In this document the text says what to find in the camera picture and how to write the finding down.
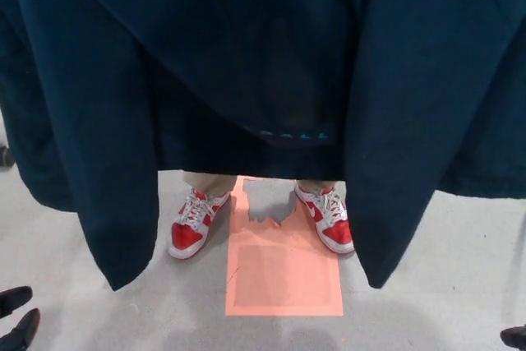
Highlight person left red white sneaker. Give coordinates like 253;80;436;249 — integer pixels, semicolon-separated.
293;180;356;255

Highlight khaki trousers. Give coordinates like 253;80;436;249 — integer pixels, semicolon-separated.
182;169;330;197

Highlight person red white sneaker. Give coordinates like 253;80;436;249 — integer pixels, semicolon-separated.
167;187;232;261
293;180;356;255

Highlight robot left black three-fingered hand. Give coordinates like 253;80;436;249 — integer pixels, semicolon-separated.
0;284;42;351

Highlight black chair caster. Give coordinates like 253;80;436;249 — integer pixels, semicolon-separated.
0;145;16;169

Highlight person right red white sneaker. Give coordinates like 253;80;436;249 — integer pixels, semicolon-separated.
167;187;232;261

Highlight pink rectangular floor marker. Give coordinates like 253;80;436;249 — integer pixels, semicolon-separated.
224;175;344;318

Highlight dark navy long coat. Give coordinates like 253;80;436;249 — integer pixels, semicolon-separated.
0;0;526;291

